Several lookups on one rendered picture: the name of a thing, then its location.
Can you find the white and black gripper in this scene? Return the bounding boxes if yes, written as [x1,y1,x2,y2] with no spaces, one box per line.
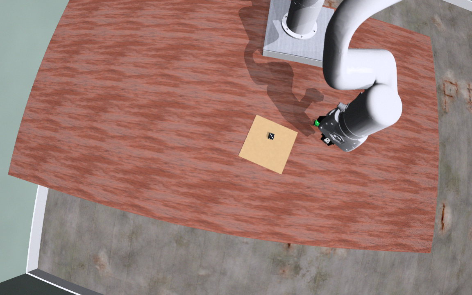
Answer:
[317,108,368,152]

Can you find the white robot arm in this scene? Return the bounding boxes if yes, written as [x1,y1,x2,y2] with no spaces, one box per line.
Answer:
[281,0,402,139]

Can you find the tan square mat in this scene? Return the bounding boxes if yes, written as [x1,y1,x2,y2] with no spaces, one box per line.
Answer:
[239,115,298,174]

